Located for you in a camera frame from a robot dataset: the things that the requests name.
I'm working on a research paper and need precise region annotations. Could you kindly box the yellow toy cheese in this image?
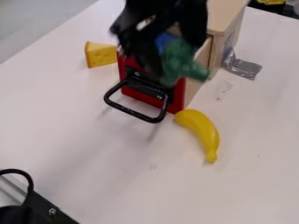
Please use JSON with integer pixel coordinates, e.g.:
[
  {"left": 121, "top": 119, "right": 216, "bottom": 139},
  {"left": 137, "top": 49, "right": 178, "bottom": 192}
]
[{"left": 82, "top": 40, "right": 120, "bottom": 69}]

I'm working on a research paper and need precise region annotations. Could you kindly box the grey tape piece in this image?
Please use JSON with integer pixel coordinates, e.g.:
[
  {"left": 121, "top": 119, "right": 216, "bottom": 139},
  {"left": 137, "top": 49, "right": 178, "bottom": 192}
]
[{"left": 220, "top": 47, "right": 264, "bottom": 81}]

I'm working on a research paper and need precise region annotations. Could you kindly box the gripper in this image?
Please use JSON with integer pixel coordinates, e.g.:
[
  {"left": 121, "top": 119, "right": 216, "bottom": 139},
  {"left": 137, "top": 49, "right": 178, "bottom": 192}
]
[{"left": 108, "top": 13, "right": 210, "bottom": 81}]

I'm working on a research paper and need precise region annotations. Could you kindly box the green toy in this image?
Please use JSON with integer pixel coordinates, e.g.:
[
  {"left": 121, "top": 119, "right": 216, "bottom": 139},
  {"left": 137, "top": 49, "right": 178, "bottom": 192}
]
[{"left": 154, "top": 31, "right": 212, "bottom": 87}]

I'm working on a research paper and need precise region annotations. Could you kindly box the black cable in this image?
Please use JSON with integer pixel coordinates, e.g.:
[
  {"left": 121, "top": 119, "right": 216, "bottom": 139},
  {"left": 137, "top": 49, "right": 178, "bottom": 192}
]
[{"left": 0, "top": 168, "right": 37, "bottom": 207}]

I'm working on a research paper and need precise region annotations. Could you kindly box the red drawer with black handle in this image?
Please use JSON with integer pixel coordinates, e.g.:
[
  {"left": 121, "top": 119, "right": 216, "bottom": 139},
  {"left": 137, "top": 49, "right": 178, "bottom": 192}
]
[{"left": 102, "top": 35, "right": 214, "bottom": 124}]

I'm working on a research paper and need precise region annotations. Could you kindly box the yellow toy banana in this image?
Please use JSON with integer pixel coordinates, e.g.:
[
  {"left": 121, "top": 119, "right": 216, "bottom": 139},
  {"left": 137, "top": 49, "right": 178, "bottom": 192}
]
[{"left": 172, "top": 108, "right": 222, "bottom": 165}]

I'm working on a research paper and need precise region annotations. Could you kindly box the wooden cabinet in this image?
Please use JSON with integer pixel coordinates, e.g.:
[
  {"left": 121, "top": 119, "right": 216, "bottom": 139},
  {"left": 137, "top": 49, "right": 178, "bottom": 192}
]
[{"left": 204, "top": 0, "right": 252, "bottom": 81}]

